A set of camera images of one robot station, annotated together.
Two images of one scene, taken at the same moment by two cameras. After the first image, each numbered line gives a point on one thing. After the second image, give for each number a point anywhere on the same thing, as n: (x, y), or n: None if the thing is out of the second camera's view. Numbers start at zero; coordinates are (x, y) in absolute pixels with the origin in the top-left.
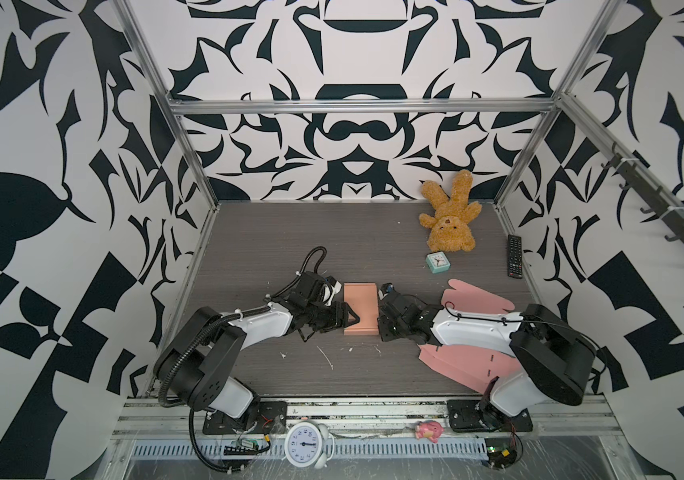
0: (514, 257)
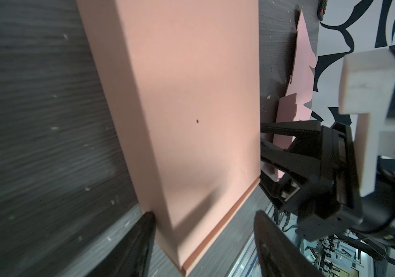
0: (321, 8)
